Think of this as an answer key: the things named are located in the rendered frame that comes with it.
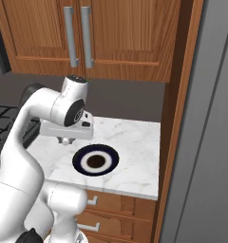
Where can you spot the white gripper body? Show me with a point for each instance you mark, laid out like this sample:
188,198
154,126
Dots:
65,131

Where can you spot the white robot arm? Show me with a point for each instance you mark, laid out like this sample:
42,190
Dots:
19,164

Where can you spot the white marshmallow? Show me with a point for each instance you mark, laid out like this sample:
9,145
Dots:
66,141

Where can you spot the black hob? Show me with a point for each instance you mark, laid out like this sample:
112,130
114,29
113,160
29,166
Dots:
2,120

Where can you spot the wooden drawer front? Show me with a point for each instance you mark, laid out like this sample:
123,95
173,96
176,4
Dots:
119,226
128,205

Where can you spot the wooden side panel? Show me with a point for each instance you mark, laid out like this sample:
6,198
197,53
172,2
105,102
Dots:
179,95

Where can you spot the grey fridge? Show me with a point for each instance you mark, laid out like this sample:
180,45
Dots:
204,133

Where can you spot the wooden wall cupboard door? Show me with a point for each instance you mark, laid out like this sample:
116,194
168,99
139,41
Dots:
36,28
131,34

